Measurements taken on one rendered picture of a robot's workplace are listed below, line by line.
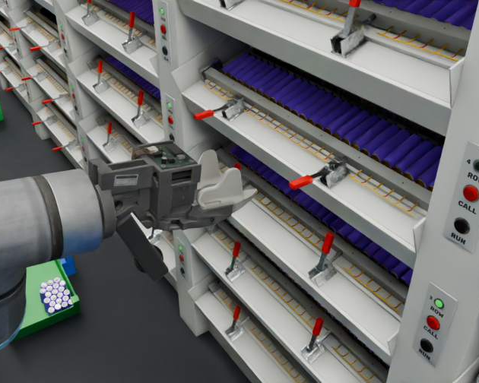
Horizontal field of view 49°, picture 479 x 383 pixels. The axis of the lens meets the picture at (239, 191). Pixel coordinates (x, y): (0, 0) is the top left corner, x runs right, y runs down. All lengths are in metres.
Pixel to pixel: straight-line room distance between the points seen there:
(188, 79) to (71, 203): 0.60
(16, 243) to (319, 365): 0.67
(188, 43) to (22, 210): 0.62
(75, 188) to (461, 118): 0.40
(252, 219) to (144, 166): 0.49
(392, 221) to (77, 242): 0.40
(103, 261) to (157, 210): 1.23
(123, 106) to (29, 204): 1.00
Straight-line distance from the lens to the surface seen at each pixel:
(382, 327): 0.86
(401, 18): 0.71
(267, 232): 1.01
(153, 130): 1.37
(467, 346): 0.72
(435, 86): 0.63
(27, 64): 2.48
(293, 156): 0.85
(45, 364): 1.56
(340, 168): 0.79
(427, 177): 0.76
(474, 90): 0.58
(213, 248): 1.27
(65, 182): 0.56
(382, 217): 0.74
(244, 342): 1.33
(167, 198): 0.59
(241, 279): 1.19
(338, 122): 0.86
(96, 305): 1.67
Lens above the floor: 1.16
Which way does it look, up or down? 34 degrees down
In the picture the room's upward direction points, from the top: straight up
